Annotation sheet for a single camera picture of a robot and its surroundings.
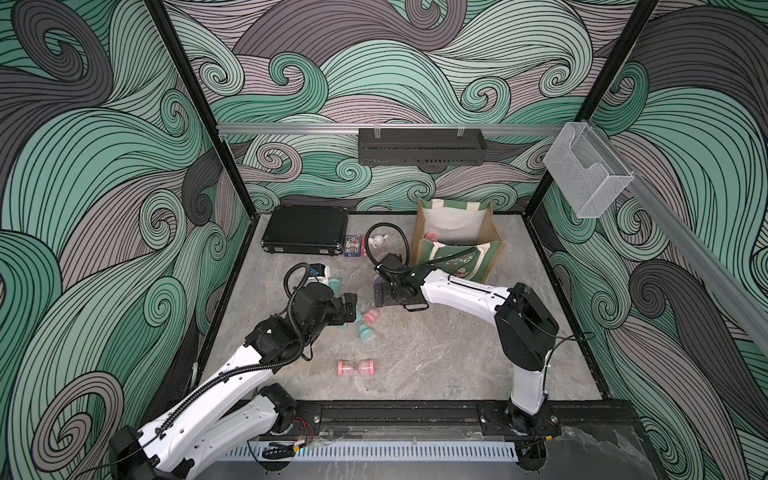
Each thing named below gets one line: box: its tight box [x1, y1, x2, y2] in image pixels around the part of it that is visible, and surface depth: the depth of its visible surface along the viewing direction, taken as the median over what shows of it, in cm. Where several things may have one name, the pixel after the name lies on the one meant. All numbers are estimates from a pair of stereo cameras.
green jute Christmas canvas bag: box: [410, 198, 506, 283], surface depth 94 cm
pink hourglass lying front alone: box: [337, 359, 375, 377], surface depth 81 cm
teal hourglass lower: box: [359, 324, 374, 340], surface depth 87 cm
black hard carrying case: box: [261, 205, 349, 256], surface depth 112 cm
